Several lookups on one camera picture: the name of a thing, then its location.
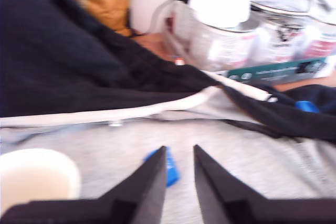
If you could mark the white security camera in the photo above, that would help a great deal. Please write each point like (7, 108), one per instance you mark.
(220, 3)

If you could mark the black and grey hoodie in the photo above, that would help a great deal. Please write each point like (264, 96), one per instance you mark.
(65, 51)

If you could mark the yellow coffee bag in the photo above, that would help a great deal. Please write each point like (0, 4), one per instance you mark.
(105, 11)

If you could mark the silver tin can small text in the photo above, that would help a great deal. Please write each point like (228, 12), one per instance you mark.
(223, 48)

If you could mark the silver tin can black logo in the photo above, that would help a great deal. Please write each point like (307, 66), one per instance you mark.
(278, 40)

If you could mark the silver tin can red panel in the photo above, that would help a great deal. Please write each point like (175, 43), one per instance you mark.
(323, 43)

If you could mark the green illustrated coffee mug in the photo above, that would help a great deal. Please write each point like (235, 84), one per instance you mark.
(34, 176)

